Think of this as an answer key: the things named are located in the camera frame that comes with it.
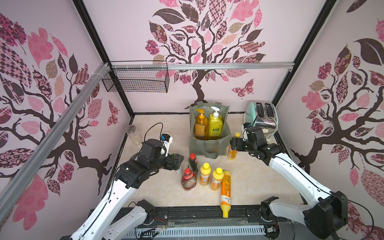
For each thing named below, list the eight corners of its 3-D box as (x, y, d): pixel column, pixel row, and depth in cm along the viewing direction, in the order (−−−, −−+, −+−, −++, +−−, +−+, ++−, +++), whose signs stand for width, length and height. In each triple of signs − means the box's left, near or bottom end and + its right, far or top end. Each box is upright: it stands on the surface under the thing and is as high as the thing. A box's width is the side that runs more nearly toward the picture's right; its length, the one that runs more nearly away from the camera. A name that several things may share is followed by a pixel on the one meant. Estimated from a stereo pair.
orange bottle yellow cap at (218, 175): (212, 193, 83) (217, 177, 65) (209, 186, 85) (213, 169, 67) (218, 191, 84) (225, 174, 66) (215, 184, 86) (221, 166, 68)
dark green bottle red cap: (191, 177, 87) (190, 164, 74) (189, 168, 91) (187, 154, 77) (197, 175, 88) (198, 162, 75) (195, 166, 92) (195, 152, 78)
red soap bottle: (182, 189, 83) (179, 177, 69) (185, 180, 87) (183, 166, 73) (193, 192, 82) (192, 181, 68) (196, 183, 86) (196, 170, 71)
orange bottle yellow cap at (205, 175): (204, 189, 84) (206, 173, 66) (199, 183, 86) (200, 166, 68) (209, 185, 85) (212, 168, 67) (204, 179, 87) (206, 161, 70)
